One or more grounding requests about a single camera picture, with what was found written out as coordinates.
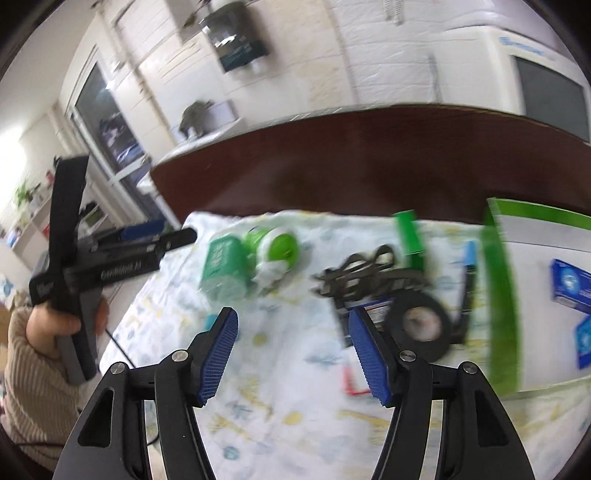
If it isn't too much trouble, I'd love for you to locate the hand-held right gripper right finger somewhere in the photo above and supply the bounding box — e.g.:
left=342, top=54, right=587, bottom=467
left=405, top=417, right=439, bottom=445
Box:
left=347, top=308, right=536, bottom=480

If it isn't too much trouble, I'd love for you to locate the white countertop appliance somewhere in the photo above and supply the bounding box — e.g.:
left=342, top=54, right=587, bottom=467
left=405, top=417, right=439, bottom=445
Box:
left=431, top=25, right=591, bottom=144

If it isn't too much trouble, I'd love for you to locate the green marker pen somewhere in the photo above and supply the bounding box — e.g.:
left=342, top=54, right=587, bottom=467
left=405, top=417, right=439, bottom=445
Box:
left=392, top=210, right=428, bottom=273

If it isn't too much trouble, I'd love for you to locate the green white round gadget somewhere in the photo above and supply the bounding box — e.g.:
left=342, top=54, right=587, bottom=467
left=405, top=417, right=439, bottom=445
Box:
left=243, top=226, right=303, bottom=288

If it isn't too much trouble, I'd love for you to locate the clear bottle teal label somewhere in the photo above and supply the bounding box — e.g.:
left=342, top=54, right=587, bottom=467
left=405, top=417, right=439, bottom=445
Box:
left=198, top=232, right=254, bottom=332

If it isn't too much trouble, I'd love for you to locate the black tape roll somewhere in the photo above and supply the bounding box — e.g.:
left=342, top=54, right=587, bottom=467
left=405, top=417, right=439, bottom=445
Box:
left=384, top=291, right=455, bottom=361

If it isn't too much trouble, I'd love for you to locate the person's left forearm beige sleeve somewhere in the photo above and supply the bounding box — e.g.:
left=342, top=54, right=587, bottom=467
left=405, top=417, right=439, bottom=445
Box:
left=0, top=307, right=100, bottom=467

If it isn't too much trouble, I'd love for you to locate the white side counter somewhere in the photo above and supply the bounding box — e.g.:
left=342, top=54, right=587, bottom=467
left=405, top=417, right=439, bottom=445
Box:
left=154, top=117, right=245, bottom=167

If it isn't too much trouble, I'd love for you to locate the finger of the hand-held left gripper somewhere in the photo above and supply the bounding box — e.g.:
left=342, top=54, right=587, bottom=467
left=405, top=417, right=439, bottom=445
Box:
left=152, top=227, right=198, bottom=254
left=99, top=219, right=167, bottom=244

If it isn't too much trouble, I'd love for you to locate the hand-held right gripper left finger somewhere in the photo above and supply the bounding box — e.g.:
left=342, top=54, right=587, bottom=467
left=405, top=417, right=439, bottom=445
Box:
left=58, top=307, right=239, bottom=480

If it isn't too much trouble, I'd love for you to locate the printed white cloth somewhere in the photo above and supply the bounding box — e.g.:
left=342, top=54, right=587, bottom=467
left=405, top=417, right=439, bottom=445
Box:
left=99, top=210, right=591, bottom=480

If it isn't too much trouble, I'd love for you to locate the person's left hand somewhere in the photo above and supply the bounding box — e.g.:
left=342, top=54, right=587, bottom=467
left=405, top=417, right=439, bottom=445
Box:
left=25, top=298, right=112, bottom=350

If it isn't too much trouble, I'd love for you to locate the black cord bundle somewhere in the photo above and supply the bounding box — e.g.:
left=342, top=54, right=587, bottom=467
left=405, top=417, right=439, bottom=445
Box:
left=313, top=244, right=432, bottom=301

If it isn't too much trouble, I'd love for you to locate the glass door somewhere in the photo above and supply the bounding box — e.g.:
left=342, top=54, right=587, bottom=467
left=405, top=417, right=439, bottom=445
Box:
left=69, top=60, right=158, bottom=185

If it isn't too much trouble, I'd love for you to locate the black marker blue cap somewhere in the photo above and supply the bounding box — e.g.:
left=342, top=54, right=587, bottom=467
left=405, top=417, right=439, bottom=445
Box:
left=457, top=240, right=479, bottom=344

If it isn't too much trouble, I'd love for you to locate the white shelf unit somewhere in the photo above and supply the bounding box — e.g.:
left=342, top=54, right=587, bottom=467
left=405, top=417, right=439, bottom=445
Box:
left=0, top=171, right=51, bottom=278

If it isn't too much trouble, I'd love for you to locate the green cardboard box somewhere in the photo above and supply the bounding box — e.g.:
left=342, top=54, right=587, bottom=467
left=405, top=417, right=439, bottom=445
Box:
left=478, top=198, right=591, bottom=398

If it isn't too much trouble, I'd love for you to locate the wall paper towel dispenser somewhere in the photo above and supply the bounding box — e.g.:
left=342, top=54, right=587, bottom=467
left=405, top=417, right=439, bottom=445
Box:
left=203, top=2, right=271, bottom=75

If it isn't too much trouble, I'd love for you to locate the grey elephant figurine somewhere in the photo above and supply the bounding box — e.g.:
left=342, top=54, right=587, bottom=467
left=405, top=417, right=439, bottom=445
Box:
left=179, top=99, right=218, bottom=139

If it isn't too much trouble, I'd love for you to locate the green potted plant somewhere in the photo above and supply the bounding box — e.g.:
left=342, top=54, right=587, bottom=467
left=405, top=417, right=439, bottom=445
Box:
left=14, top=182, right=40, bottom=208

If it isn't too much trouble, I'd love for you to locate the red blue card box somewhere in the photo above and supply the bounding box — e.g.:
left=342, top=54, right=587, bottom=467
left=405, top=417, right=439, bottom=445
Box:
left=332, top=298, right=399, bottom=348

